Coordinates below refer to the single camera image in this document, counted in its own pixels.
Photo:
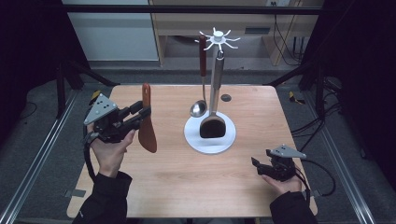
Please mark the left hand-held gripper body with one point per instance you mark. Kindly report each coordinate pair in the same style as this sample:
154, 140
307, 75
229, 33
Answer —
107, 124

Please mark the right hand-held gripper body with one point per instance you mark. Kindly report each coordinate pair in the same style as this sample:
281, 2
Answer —
283, 168

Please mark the wooden rice paddle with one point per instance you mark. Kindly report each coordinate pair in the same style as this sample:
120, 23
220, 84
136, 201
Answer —
148, 137

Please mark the white utensil rack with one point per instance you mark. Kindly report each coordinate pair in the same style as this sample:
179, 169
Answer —
210, 144

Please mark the person's right hand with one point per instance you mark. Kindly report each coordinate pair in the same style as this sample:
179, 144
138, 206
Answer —
288, 186

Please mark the person's left hand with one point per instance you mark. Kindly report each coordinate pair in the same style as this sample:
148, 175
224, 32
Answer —
110, 155

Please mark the yellow black striped tape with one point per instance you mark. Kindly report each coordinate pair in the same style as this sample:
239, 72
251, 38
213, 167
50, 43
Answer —
94, 96

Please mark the grey tape piece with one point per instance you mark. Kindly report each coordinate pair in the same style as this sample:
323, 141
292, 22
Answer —
74, 193
315, 193

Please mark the black metal stand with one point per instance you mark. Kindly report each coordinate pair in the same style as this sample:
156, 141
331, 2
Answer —
319, 93
61, 93

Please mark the dark round table grommet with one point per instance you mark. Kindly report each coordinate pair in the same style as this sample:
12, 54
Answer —
226, 97

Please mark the white cabinet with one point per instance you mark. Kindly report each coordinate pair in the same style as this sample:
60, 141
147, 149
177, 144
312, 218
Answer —
115, 34

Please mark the light wooden desk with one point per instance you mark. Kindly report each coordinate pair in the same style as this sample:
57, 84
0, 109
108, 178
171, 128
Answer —
186, 23

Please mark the black curtain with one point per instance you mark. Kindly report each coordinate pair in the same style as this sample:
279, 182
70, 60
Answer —
367, 62
28, 46

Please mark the black horizontal bar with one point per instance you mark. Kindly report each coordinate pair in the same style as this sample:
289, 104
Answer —
186, 9

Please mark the aluminium floor rail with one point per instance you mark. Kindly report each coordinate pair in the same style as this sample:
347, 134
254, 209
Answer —
342, 161
37, 158

